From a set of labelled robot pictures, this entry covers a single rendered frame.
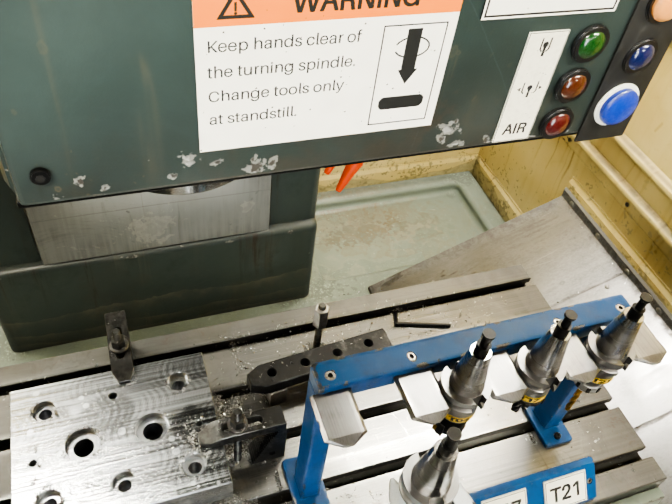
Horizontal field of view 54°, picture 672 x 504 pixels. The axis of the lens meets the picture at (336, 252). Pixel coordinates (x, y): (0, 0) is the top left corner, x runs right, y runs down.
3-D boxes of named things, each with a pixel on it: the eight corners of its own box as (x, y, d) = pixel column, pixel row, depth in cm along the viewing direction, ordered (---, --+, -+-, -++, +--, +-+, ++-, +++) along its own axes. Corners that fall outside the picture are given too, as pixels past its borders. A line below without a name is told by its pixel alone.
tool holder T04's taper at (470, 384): (469, 362, 83) (484, 330, 78) (491, 389, 81) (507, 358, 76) (441, 374, 81) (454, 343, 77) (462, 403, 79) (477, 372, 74)
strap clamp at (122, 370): (142, 410, 109) (131, 359, 98) (121, 415, 108) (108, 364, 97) (132, 346, 117) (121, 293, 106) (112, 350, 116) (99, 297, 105)
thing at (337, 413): (370, 442, 76) (371, 438, 75) (327, 453, 74) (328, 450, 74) (350, 391, 80) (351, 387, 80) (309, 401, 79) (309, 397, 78)
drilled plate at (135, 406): (233, 496, 97) (232, 482, 93) (20, 555, 88) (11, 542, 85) (203, 368, 111) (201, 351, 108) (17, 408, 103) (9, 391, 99)
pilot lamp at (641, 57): (648, 71, 47) (663, 43, 45) (623, 74, 46) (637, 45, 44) (643, 67, 47) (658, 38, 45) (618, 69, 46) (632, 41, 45)
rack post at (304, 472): (332, 513, 101) (357, 416, 79) (298, 523, 99) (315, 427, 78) (313, 454, 107) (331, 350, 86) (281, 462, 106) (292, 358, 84)
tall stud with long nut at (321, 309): (325, 353, 121) (332, 309, 111) (311, 356, 120) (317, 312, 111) (320, 341, 123) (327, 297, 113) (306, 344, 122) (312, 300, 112)
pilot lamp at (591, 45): (600, 60, 44) (614, 30, 43) (573, 63, 44) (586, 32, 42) (595, 55, 45) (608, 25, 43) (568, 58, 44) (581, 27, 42)
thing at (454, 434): (452, 441, 68) (460, 425, 65) (456, 457, 67) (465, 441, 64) (436, 442, 67) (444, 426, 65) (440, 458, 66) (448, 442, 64)
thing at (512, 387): (532, 398, 83) (534, 395, 82) (495, 408, 81) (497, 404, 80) (505, 353, 87) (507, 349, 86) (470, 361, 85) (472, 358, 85)
